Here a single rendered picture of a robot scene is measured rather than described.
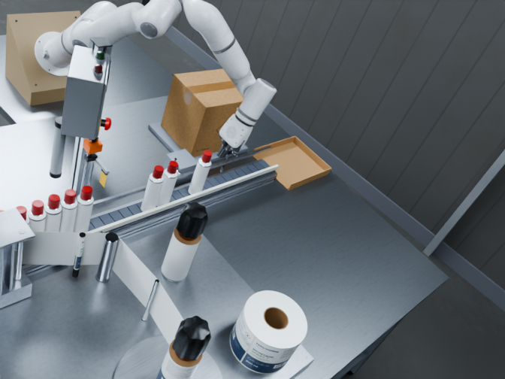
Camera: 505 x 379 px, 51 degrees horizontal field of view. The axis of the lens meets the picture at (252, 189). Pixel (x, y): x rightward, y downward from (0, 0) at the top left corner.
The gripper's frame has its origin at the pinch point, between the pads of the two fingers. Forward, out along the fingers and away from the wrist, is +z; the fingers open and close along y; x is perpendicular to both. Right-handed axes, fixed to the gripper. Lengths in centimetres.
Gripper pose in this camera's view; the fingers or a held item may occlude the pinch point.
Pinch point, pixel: (222, 153)
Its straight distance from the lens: 203.4
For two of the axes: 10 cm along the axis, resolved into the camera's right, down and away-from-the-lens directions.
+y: 6.4, 6.4, -4.1
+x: 5.4, 0.0, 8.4
